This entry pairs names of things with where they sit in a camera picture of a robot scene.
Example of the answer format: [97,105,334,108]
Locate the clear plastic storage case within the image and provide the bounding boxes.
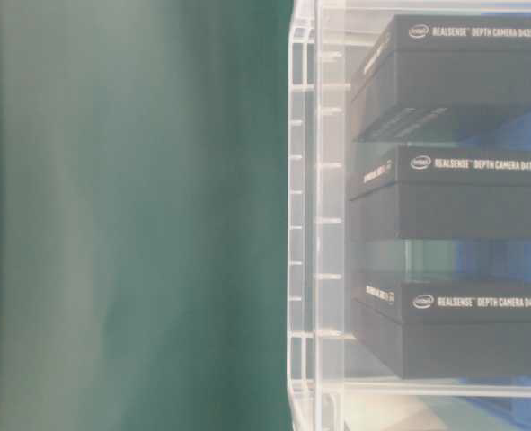
[287,1,531,430]

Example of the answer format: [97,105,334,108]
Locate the black camera box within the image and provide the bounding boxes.
[349,271,531,379]
[349,14,531,142]
[347,146,531,242]

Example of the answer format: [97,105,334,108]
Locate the blue liner in case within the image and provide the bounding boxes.
[455,113,531,430]

